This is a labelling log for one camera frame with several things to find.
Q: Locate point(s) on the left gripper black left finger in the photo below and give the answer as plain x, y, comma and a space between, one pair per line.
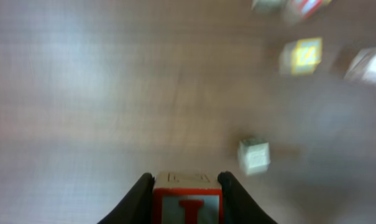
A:
136, 206

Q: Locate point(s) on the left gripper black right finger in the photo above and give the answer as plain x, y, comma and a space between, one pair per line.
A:
239, 207

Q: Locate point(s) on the red letter I block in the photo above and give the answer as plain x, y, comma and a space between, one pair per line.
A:
187, 198

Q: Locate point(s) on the red letter A block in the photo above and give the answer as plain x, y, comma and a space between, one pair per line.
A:
253, 156

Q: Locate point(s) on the yellow block lower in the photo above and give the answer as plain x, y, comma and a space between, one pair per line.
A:
301, 57

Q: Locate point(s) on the red number 6 block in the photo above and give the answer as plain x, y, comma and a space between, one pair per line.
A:
363, 67

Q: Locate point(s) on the green picture block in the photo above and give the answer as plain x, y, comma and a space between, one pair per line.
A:
267, 6

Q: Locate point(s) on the red letter block centre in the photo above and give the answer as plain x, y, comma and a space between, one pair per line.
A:
295, 11

